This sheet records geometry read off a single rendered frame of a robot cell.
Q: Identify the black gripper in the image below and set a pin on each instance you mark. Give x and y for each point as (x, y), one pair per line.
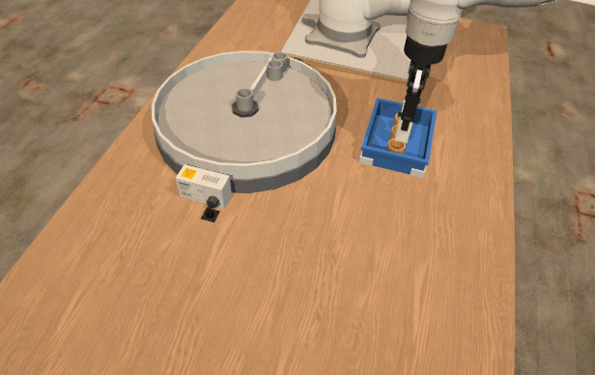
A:
(422, 57)

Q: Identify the grey metal bushing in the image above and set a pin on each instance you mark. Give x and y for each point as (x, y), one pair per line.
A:
(275, 70)
(244, 97)
(279, 56)

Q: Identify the blue square tray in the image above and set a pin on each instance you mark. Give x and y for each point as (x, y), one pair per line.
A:
(419, 141)

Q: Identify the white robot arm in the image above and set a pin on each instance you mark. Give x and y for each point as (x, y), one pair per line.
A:
(344, 25)

